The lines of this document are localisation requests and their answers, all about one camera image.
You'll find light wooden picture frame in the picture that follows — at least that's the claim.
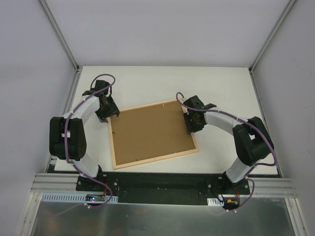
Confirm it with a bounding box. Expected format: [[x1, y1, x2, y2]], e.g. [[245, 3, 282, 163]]
[[107, 98, 200, 170]]

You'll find brown backing board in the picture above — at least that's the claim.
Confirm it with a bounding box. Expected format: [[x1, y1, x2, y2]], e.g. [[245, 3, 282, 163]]
[[110, 101, 197, 166]]

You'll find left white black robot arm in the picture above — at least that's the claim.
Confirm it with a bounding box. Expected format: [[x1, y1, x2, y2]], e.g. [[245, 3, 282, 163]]
[[49, 80, 120, 191]]

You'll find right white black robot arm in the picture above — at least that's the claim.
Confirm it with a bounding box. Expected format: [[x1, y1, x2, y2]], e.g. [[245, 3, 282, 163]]
[[182, 95, 275, 194]]

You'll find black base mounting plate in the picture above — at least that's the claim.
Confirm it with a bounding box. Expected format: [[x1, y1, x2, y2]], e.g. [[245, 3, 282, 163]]
[[76, 172, 250, 206]]

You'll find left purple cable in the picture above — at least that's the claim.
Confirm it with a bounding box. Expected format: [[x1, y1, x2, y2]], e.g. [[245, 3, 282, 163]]
[[40, 74, 116, 217]]

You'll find purple cable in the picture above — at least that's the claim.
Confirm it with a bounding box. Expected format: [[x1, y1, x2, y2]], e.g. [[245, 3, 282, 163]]
[[176, 92, 279, 216], [40, 74, 116, 217]]

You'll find aluminium front rail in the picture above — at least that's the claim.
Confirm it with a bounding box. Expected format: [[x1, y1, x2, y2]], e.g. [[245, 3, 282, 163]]
[[31, 172, 83, 194]]

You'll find right white cable duct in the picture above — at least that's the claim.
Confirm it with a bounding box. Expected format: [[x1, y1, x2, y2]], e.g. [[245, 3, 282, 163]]
[[207, 198, 224, 207]]

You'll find white cable duct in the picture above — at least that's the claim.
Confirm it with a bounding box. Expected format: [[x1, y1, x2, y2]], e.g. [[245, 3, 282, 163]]
[[207, 198, 224, 207], [42, 193, 118, 204]]

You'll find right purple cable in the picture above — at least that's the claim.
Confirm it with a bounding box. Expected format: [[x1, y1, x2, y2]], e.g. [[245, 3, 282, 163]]
[[176, 92, 279, 216]]

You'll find left white cable duct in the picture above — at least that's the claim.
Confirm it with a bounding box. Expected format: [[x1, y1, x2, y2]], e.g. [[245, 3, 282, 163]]
[[42, 193, 118, 204]]

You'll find left aluminium corner post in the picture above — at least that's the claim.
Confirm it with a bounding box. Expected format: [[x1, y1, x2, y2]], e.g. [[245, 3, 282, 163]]
[[37, 0, 80, 72]]

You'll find aluminium corner post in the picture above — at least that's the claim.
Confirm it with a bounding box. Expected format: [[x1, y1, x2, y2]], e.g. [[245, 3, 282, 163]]
[[249, 0, 298, 74], [37, 0, 80, 72]]

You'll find right aluminium corner post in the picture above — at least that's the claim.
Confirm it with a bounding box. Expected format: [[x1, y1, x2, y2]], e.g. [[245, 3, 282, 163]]
[[249, 0, 298, 74]]

